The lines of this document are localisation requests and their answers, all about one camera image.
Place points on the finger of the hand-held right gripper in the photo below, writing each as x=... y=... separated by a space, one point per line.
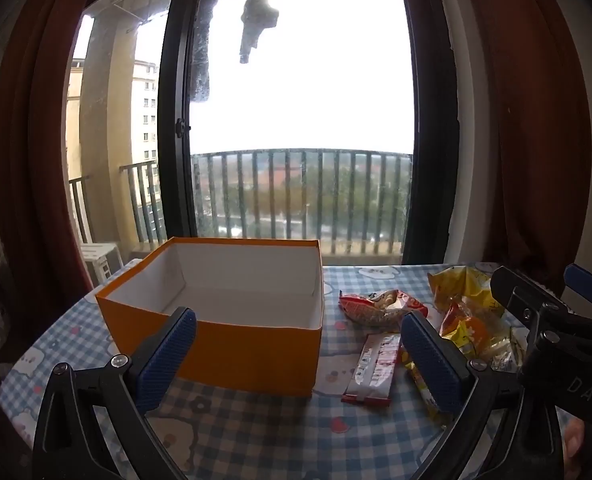
x=520 y=297
x=588 y=282

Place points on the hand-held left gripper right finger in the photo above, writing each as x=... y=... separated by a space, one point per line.
x=433 y=360

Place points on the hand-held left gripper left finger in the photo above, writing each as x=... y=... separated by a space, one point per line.
x=166 y=360

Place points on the orange snack packet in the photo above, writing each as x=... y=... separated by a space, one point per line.
x=468 y=332

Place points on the yellow chip bag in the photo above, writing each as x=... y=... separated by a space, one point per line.
x=470 y=285

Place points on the red white wafer bar packet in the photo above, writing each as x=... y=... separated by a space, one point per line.
x=370 y=375

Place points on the red white ball snack bag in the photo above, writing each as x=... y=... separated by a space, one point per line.
x=375 y=310

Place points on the orange cardboard box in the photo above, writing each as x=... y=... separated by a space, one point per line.
x=256 y=355

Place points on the person's right hand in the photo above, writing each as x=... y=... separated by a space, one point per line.
x=573 y=440

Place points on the white plastic stool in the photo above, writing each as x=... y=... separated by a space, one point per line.
x=98 y=252

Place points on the brown right curtain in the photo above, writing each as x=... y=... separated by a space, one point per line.
x=535 y=160

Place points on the brown curtain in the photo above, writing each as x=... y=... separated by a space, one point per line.
x=535 y=160
x=36 y=160

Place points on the black window latch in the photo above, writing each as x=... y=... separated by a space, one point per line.
x=180 y=127

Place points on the balcony railing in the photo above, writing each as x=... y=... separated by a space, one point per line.
x=276 y=151

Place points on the brown left curtain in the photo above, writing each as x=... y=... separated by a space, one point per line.
x=36 y=160

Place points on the grey hanging cloth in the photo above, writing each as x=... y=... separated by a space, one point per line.
x=201 y=60

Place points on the dark hanging garment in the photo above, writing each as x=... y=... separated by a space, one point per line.
x=258 y=10

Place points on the black window frame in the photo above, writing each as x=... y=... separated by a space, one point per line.
x=173 y=185

